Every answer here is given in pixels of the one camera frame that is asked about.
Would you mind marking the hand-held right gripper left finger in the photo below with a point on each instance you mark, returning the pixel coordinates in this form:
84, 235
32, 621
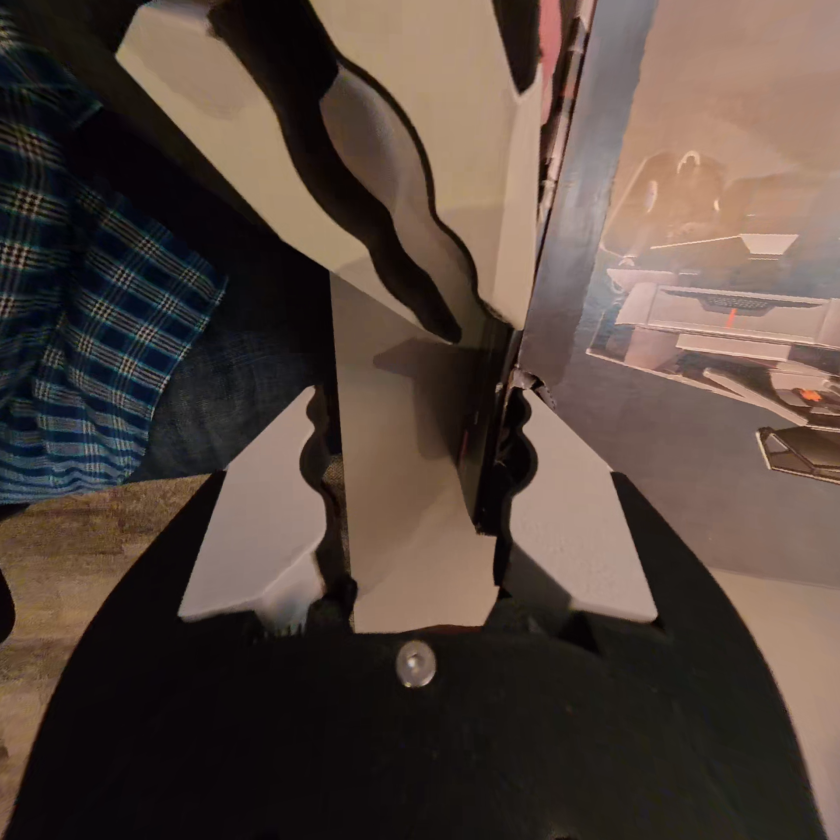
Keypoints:
256, 525

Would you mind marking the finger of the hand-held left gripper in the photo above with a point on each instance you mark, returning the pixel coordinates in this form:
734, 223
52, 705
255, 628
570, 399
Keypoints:
216, 138
472, 144

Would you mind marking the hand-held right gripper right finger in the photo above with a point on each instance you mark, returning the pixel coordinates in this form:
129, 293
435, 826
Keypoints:
577, 538

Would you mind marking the lego set cardboard box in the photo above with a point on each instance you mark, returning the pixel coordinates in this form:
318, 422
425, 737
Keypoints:
689, 426

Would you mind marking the person's plaid shirt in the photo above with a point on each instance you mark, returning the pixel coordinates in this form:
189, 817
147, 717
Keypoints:
98, 315

